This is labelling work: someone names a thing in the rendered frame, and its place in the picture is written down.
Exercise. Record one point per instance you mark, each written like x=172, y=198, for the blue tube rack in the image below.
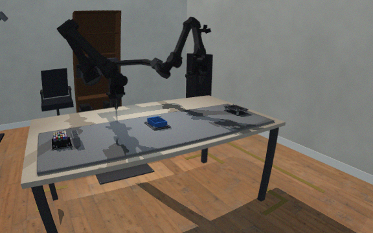
x=156, y=121

